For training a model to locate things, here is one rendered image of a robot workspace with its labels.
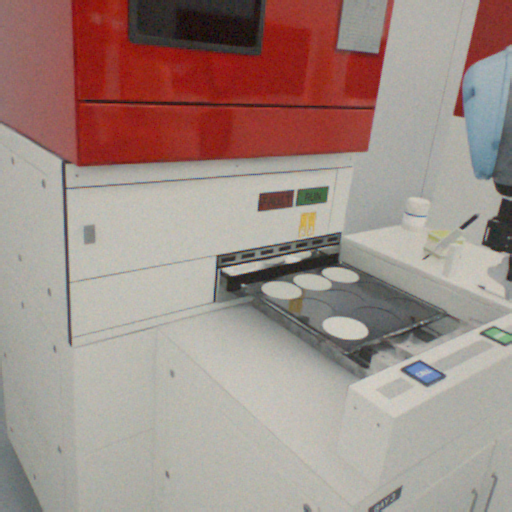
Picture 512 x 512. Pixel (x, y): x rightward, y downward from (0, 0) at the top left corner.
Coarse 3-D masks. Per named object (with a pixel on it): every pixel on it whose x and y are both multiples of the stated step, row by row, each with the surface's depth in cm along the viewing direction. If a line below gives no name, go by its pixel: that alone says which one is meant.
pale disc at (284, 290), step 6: (270, 282) 135; (276, 282) 135; (282, 282) 136; (264, 288) 131; (270, 288) 132; (276, 288) 132; (282, 288) 132; (288, 288) 133; (294, 288) 133; (270, 294) 128; (276, 294) 129; (282, 294) 129; (288, 294) 129; (294, 294) 130; (300, 294) 130
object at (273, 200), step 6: (282, 192) 135; (288, 192) 136; (264, 198) 131; (270, 198) 133; (276, 198) 134; (282, 198) 135; (288, 198) 137; (264, 204) 132; (270, 204) 133; (276, 204) 135; (282, 204) 136; (288, 204) 137
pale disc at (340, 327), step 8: (328, 320) 119; (336, 320) 119; (344, 320) 119; (352, 320) 120; (328, 328) 115; (336, 328) 115; (344, 328) 116; (352, 328) 116; (360, 328) 116; (336, 336) 112; (344, 336) 112; (352, 336) 113; (360, 336) 113
